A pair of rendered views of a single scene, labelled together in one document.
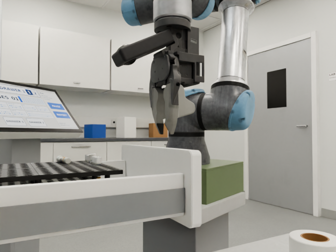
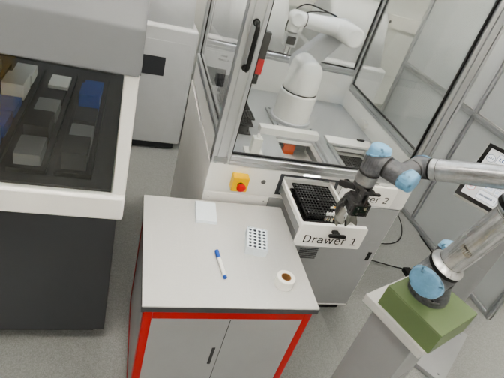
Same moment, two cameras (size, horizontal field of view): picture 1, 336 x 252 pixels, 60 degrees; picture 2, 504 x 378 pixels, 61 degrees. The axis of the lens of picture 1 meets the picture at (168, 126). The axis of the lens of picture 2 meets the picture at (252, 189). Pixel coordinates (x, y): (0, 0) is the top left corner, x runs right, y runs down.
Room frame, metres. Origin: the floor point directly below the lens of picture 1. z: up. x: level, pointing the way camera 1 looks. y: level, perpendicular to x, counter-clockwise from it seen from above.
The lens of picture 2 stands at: (0.37, -1.41, 1.87)
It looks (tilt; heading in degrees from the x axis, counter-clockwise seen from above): 33 degrees down; 98
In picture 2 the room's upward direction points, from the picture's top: 18 degrees clockwise
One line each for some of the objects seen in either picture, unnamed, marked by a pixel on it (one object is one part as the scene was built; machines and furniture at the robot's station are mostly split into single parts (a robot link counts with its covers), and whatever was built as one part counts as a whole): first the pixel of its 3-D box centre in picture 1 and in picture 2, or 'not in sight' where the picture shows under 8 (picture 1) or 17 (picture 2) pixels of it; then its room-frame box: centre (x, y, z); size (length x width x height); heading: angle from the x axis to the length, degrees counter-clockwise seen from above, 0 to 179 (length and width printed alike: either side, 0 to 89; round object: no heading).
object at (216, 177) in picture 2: not in sight; (289, 137); (0.19, 0.75, 0.87); 1.02 x 0.95 x 0.14; 29
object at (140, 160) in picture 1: (152, 176); (331, 235); (0.54, 0.03, 0.87); 0.29 x 0.02 x 0.11; 29
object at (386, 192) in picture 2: not in sight; (367, 195); (0.66, 0.46, 0.87); 0.29 x 0.02 x 0.11; 29
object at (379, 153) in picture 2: not in sight; (376, 160); (0.56, -0.01, 1.26); 0.09 x 0.08 x 0.11; 151
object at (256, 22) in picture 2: not in sight; (251, 47); (0.02, 0.09, 1.45); 0.05 x 0.03 x 0.19; 119
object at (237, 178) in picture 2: not in sight; (239, 182); (0.11, 0.14, 0.88); 0.07 x 0.05 x 0.07; 29
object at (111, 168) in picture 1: (99, 166); (325, 215); (0.49, 0.12, 0.90); 0.18 x 0.02 x 0.01; 29
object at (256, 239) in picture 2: not in sight; (256, 241); (0.27, -0.07, 0.78); 0.12 x 0.08 x 0.04; 108
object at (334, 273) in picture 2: not in sight; (266, 205); (0.20, 0.75, 0.40); 1.03 x 0.95 x 0.80; 29
